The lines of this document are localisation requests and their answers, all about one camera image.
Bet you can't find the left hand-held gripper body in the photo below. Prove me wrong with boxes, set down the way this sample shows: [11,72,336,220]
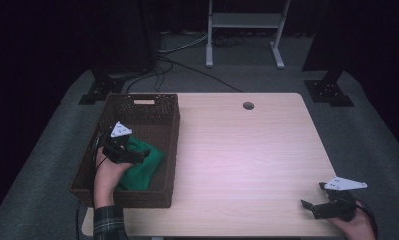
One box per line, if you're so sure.
[100,121,145,164]

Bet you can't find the black floor cable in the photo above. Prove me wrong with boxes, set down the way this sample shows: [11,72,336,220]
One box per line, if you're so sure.
[158,55,244,93]
[126,58,175,94]

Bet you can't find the person's right hand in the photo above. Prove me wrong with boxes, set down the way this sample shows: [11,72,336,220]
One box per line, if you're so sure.
[326,208,376,240]

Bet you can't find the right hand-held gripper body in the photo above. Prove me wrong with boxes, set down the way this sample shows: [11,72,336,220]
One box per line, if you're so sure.
[312,176,368,222]

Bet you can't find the black cable under table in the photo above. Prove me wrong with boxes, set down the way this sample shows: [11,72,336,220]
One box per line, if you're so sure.
[74,199,83,240]

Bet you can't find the tangle of black cables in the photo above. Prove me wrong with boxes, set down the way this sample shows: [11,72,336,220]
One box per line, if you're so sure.
[212,33,246,48]

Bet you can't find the brown wicker basket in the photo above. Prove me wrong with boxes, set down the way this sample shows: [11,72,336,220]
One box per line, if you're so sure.
[68,93,181,209]

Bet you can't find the left hand-held gripper cable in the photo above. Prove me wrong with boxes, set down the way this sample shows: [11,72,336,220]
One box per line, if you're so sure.
[91,131,105,208]

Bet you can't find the green printed t-shirt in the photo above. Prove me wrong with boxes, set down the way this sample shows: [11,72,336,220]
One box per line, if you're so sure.
[115,136,166,192]

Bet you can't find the person's left hand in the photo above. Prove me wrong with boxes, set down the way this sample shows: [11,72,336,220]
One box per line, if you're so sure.
[93,149,135,209]

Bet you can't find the white floor cables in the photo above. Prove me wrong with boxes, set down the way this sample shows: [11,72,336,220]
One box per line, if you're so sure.
[158,31,211,54]

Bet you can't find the hand-held gripper cable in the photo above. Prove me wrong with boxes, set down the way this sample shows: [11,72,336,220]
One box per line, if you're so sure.
[355,199,379,239]
[91,131,105,208]

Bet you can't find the right hand-held gripper cable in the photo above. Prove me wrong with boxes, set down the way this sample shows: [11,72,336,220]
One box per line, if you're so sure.
[355,199,379,239]

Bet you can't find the white metal stand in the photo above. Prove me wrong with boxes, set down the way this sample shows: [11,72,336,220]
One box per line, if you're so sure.
[205,0,292,70]

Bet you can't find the black metal stand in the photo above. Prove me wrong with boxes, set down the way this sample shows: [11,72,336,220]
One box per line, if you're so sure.
[78,0,160,106]
[301,0,355,108]

